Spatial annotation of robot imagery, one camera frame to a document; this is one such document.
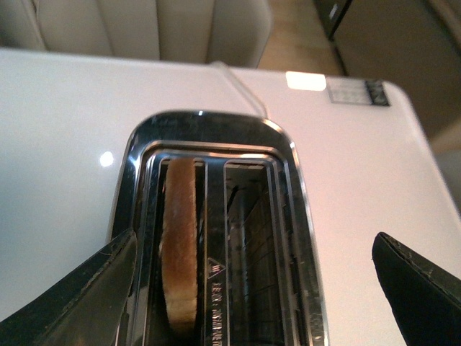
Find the chrome two-slot toaster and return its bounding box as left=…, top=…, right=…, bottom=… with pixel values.
left=109, top=111, right=328, bottom=345

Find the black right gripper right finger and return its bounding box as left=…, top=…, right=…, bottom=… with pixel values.
left=372, top=232, right=460, bottom=345

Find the label sticker on table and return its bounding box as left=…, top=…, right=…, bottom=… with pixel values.
left=326, top=76, right=390, bottom=107

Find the white toaster cable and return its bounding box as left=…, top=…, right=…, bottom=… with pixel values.
left=210, top=61, right=270, bottom=119

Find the toasted bread slice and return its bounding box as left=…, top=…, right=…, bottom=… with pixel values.
left=161, top=158, right=198, bottom=338

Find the beige chair right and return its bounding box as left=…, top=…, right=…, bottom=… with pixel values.
left=33, top=1, right=272, bottom=68

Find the beige chair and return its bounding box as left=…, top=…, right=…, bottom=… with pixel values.
left=33, top=1, right=272, bottom=68
left=1, top=0, right=46, bottom=51

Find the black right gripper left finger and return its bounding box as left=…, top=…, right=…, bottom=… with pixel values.
left=1, top=229, right=137, bottom=345

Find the beige chair left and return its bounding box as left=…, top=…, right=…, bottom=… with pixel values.
left=1, top=0, right=46, bottom=51

